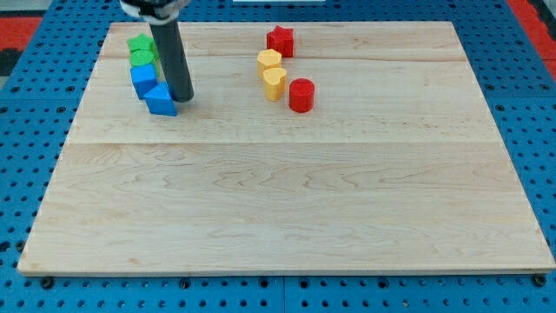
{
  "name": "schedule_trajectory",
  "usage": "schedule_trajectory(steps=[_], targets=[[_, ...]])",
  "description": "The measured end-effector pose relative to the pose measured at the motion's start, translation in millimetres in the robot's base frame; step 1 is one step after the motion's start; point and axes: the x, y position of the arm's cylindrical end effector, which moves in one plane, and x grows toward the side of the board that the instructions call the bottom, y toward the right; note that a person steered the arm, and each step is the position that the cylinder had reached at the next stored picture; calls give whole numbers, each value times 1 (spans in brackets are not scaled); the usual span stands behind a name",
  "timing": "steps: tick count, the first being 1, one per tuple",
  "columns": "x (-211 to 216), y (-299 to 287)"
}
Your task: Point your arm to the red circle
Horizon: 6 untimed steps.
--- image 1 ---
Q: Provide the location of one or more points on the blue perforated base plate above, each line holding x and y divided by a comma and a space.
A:
48, 49

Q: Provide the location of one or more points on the red star block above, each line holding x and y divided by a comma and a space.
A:
282, 40

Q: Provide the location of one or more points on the yellow pentagon block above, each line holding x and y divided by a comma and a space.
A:
267, 59

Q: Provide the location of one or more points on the red cylinder block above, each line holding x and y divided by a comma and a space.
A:
301, 95

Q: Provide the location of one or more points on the green cylinder block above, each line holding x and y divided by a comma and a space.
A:
144, 57

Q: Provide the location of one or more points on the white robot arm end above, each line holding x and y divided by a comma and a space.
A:
157, 12

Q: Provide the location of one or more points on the blue cube block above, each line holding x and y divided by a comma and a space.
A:
144, 78

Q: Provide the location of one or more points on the light wooden board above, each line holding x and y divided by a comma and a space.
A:
399, 168

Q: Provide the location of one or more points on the blue triangle block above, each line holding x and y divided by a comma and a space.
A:
159, 101

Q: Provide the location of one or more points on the yellow heart block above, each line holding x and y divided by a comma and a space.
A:
274, 83

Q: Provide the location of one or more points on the green star block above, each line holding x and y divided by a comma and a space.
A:
142, 42

